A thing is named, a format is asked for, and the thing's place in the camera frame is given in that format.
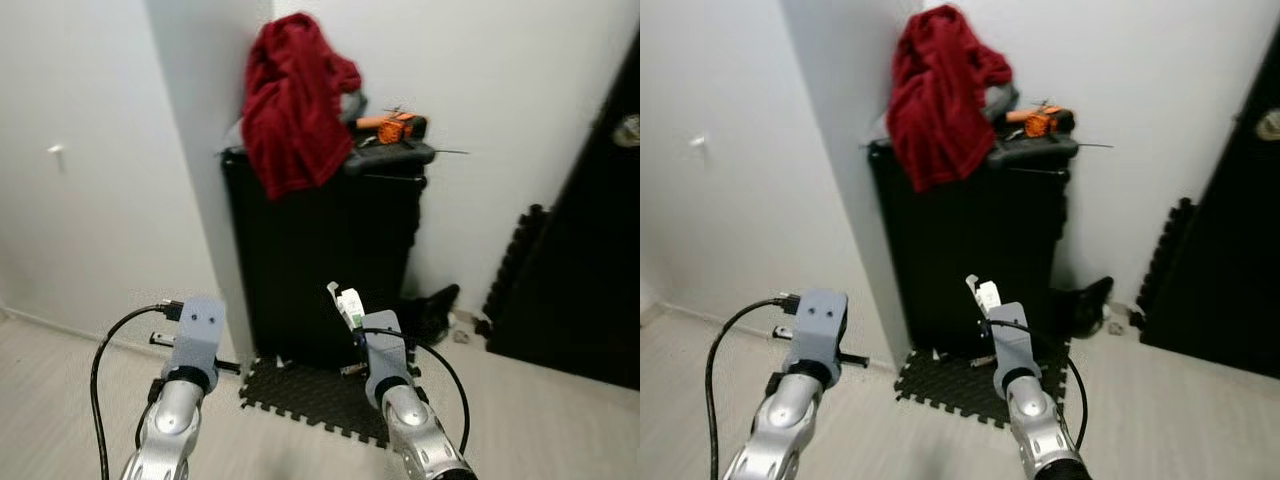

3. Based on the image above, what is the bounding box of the black foam puzzle mat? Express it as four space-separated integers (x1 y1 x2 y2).
238 352 421 448
1138 197 1201 331
893 340 1071 431
483 205 551 341

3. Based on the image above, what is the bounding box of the black shoe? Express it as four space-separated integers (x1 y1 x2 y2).
400 284 463 346
1050 276 1115 336

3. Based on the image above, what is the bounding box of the large black case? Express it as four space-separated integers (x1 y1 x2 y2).
868 135 1081 361
220 140 437 371

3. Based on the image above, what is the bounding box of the orange black tool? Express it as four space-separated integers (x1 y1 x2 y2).
357 105 429 146
1005 100 1076 139

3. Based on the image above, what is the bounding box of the grey cloth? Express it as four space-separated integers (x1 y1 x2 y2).
985 82 1021 119
338 88 371 126

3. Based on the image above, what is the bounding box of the dark red towel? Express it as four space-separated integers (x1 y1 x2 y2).
241 12 363 201
887 5 1013 194

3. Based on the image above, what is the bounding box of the black door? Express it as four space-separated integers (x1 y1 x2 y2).
1140 20 1280 381
487 30 641 391

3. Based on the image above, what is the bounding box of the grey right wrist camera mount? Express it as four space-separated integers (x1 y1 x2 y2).
358 310 413 391
988 302 1041 379

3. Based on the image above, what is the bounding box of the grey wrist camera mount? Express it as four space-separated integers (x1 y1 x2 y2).
358 310 413 391
785 289 851 369
165 296 227 376
988 302 1041 379

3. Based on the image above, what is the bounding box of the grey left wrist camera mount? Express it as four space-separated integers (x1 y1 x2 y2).
165 296 227 376
785 289 851 369

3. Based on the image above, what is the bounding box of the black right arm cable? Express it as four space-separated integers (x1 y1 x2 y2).
352 322 471 456
985 318 1090 451

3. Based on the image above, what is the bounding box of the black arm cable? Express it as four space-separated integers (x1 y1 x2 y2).
985 318 1090 451
90 300 186 480
704 294 801 480
352 322 471 456

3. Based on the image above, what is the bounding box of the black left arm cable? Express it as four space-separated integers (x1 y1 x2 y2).
704 294 801 480
90 300 186 480

